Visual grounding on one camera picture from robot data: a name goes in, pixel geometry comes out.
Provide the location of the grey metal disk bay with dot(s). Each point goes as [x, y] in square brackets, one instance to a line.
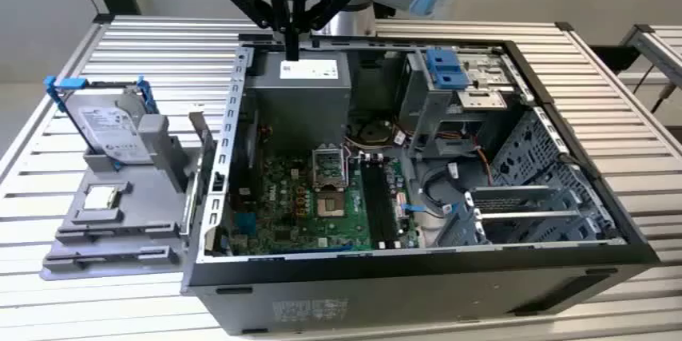
[442, 117]

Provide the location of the blue disk carrier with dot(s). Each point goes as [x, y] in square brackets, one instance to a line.
[67, 83]

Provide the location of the silver CPU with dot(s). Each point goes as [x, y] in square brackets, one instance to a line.
[102, 197]

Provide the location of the metal locking lever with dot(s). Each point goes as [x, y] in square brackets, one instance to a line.
[349, 157]

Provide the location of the silver hard disk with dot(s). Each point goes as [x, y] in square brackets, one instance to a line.
[107, 129]

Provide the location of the green motherboard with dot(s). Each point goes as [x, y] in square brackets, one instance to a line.
[282, 229]

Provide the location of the black grey PC case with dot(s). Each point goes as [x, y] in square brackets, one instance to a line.
[373, 289]

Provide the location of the grey parts rack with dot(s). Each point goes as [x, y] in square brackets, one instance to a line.
[145, 205]

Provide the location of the grey power supply unit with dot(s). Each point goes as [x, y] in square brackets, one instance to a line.
[298, 117]

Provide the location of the blue expansion slot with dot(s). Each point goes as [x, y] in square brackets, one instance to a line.
[309, 249]

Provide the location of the graphics card with metal bracket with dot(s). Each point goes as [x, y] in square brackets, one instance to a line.
[202, 127]

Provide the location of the black case fan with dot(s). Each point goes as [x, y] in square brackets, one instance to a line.
[246, 145]

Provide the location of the blue plastic drive latch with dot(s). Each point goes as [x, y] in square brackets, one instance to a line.
[445, 73]

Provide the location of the small aluminium slat table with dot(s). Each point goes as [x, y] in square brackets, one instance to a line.
[666, 37]

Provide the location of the CPU socket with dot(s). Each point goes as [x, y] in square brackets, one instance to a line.
[331, 203]

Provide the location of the black RAM slot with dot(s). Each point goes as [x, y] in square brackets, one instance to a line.
[383, 201]
[371, 201]
[378, 201]

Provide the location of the round dark case speaker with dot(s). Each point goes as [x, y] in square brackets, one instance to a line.
[375, 131]

